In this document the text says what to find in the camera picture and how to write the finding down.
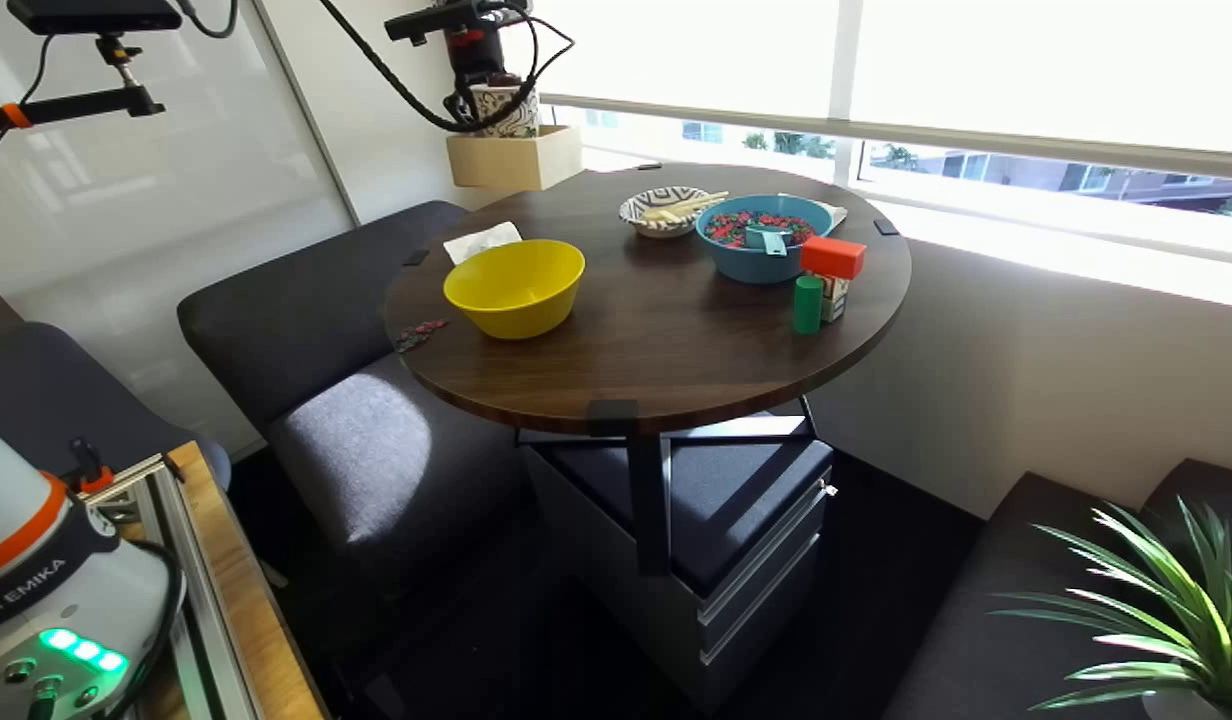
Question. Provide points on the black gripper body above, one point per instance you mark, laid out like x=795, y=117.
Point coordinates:
x=471, y=36

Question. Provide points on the light wooden box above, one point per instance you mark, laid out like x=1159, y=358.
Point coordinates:
x=512, y=161

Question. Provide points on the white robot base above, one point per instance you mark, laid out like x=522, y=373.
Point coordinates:
x=81, y=609

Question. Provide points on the yellow plastic bowl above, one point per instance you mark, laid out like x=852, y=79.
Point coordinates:
x=519, y=288

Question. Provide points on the blue bowl with items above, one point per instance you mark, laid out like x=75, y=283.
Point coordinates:
x=756, y=237

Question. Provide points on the white paper napkin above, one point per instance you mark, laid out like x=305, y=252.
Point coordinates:
x=476, y=240

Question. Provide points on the small patterned plate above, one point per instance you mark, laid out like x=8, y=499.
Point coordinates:
x=665, y=215

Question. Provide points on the round dark wooden table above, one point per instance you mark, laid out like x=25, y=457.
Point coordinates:
x=656, y=338

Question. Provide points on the dark cushioned bench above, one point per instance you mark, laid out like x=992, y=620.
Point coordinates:
x=302, y=320

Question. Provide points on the green wooden cylinder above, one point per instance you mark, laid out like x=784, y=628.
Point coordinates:
x=811, y=306

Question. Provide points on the grey upholstered ottoman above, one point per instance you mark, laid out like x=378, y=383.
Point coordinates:
x=393, y=475

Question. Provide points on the small grey table tag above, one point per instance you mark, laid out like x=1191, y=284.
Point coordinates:
x=886, y=226

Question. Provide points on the wooden robot mounting platform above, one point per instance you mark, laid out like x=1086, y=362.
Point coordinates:
x=231, y=652

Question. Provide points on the dark sofa seat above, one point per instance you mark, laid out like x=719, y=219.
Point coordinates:
x=986, y=665

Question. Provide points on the green potted plant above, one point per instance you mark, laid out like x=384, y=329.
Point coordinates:
x=1159, y=609

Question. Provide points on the black camera on stand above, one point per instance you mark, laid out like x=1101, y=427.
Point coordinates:
x=105, y=23

